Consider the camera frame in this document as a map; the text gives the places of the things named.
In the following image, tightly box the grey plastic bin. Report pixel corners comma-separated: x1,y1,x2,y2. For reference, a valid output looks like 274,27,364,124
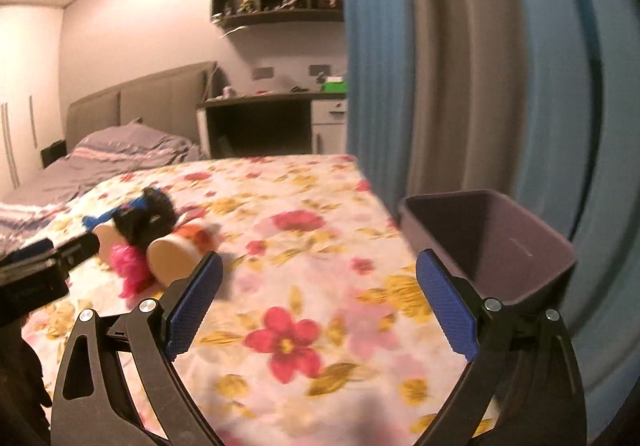
398,190,578,322

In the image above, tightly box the black plastic bag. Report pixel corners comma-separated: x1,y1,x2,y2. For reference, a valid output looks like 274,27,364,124
111,187,177,248

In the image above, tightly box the blue and grey curtain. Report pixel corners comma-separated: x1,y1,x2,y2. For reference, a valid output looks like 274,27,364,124
339,0,640,427

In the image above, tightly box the blue foam net sleeve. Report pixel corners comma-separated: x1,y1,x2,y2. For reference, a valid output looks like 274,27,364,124
82,189,166,233

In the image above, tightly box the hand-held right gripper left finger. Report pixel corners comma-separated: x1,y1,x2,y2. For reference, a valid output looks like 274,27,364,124
50,251,225,446

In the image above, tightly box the white drawer cabinet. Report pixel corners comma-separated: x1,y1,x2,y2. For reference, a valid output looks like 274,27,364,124
311,99,349,155

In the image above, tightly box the floral tablecloth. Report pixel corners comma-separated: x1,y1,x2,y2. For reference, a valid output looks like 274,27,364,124
0,153,501,446

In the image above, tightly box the white paper cup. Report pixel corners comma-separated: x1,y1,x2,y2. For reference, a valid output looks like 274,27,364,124
149,225,213,287
95,221,127,263

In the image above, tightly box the grey striped bedding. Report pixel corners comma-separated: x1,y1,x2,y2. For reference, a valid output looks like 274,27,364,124
0,121,202,239

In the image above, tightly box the white desk lamp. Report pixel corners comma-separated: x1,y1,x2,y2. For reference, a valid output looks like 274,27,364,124
202,24,251,100

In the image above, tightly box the white wardrobe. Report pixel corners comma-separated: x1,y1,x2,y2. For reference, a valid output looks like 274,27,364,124
0,6,66,203

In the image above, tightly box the dark nightstand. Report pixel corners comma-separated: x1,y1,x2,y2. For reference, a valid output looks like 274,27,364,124
40,139,69,170

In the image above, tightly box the dark wooden desk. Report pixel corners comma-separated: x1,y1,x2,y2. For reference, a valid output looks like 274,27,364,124
195,91,349,160

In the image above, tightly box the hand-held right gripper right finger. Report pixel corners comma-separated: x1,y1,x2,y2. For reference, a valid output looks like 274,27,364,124
416,249,587,446

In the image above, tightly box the grey upholstered headboard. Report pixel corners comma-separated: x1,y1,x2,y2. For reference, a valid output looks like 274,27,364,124
66,60,219,153

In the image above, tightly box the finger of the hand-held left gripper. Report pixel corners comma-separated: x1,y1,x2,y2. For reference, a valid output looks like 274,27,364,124
52,232,101,266
0,239,55,267

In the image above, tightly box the small pink plastic bag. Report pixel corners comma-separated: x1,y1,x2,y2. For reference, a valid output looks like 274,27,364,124
111,241,159,299

